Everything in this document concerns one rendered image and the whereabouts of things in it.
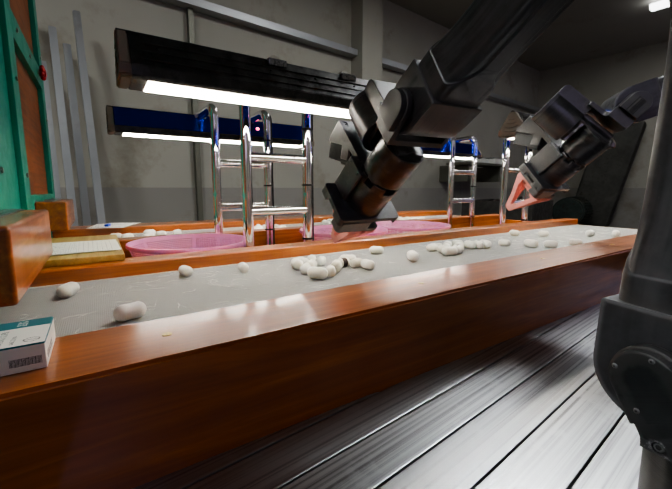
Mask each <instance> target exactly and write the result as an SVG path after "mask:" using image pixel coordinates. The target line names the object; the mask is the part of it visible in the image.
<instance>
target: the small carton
mask: <svg viewBox="0 0 672 489"><path fill-rule="evenodd" d="M55 338H56V336H55V327H54V318H53V317H45V318H39V319H32V320H25V321H19V322H12V323H6V324H0V377H2V376H7V375H12V374H16V373H21V372H26V371H31V370H35V369H40V368H45V367H47V366H48V363H49V360H50V356H51V353H52V349H53V345H54V342H55Z"/></svg>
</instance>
